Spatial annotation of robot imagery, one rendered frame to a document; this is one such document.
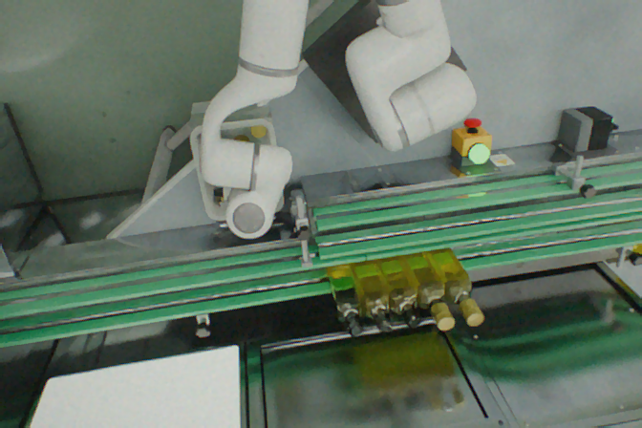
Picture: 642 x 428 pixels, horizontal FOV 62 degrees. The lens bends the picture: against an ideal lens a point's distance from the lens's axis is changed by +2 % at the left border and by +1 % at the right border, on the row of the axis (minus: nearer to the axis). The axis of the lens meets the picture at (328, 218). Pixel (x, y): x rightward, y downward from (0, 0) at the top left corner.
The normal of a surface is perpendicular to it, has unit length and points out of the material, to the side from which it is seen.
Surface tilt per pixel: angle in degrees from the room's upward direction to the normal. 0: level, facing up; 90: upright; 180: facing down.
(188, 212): 0
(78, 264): 90
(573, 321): 90
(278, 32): 4
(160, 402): 90
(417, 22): 13
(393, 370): 90
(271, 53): 4
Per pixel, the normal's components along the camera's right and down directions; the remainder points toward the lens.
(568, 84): 0.16, 0.50
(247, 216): 0.13, 0.26
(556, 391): -0.07, -0.86
